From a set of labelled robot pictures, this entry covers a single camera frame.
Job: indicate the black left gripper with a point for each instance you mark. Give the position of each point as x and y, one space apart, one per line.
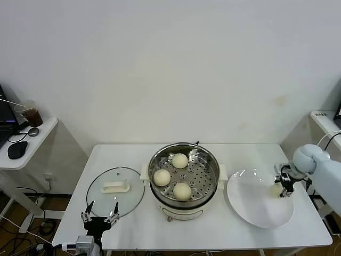
97 226

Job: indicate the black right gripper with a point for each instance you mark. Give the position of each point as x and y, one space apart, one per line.
287 181

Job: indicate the white steamed baozi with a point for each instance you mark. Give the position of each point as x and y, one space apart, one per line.
182 191
274 192
162 178
180 161

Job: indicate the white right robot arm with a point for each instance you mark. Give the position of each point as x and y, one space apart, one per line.
327 181

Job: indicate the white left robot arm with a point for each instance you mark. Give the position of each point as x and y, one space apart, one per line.
97 248

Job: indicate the steel perforated steamer basket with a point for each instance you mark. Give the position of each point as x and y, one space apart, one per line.
199 184

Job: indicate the white round plate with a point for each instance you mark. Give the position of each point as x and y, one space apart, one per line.
247 197

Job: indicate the white side table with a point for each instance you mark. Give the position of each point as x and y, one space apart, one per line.
323 122
40 149

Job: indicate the cream electric pot base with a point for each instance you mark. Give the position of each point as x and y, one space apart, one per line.
181 213

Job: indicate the dark screen device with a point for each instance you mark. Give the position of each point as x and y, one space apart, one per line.
339 110

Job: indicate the black computer mouse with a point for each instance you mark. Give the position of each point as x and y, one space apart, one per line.
17 150

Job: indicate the round grey puck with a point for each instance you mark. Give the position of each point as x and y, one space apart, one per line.
34 132

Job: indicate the clear iced coffee cup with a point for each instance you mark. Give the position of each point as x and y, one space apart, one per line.
33 117

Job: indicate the black laptop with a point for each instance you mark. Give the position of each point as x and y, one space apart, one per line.
5 114

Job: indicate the thin white straw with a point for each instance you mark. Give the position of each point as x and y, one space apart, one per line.
10 101

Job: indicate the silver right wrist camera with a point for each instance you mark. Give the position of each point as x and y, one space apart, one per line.
281 168

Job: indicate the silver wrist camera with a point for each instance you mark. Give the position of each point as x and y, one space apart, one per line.
85 243
281 168

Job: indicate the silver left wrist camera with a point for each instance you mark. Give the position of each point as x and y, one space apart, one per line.
85 243

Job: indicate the white wall socket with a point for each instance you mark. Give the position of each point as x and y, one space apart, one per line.
48 177

